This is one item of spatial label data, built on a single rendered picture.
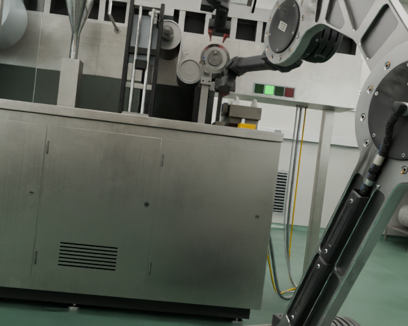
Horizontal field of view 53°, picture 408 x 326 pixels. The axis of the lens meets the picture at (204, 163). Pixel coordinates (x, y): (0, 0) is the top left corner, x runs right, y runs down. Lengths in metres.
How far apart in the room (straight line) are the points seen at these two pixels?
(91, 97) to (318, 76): 1.33
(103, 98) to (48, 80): 0.33
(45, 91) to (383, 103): 2.05
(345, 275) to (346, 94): 1.90
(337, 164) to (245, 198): 3.33
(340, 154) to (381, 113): 4.34
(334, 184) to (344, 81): 2.62
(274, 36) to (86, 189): 1.07
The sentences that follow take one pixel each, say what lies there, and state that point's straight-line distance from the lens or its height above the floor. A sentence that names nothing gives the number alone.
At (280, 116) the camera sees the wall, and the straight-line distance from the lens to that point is 4.90.
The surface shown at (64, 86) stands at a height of 1.03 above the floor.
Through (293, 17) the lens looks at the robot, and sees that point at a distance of 1.14.
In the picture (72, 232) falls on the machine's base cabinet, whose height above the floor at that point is 0.36.
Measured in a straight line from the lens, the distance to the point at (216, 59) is 2.11.
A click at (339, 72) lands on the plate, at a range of 2.63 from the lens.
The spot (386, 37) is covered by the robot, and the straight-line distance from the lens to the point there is 0.88.
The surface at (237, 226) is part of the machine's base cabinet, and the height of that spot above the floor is 0.46.
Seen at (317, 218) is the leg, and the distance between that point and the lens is 2.75.
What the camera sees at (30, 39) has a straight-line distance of 2.46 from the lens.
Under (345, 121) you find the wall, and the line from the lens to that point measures 5.15.
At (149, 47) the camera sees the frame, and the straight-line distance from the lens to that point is 2.01.
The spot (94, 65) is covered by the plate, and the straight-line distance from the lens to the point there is 2.49.
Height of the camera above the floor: 0.77
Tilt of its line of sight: 1 degrees down
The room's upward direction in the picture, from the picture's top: 7 degrees clockwise
